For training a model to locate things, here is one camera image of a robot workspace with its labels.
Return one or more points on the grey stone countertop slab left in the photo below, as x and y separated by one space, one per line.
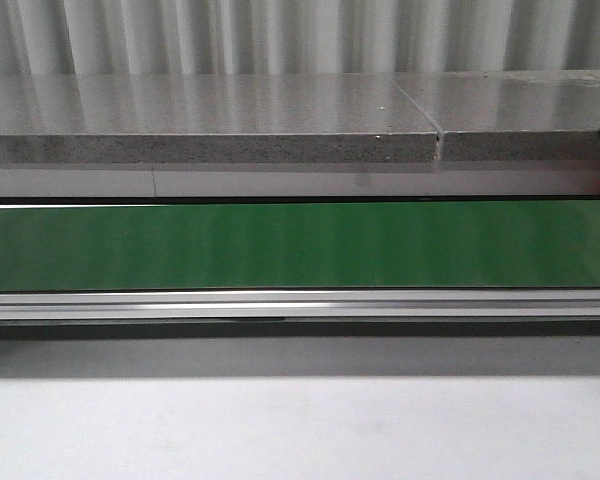
111 119

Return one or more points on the grey stone countertop slab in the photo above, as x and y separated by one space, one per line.
111 119
520 116

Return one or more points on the grey stone countertop slab right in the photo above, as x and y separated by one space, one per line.
520 116

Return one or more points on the green conveyor belt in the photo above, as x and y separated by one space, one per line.
531 244

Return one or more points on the grey pleated curtain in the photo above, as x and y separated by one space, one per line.
274 37

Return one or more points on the aluminium conveyor frame rail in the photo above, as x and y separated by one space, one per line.
300 306

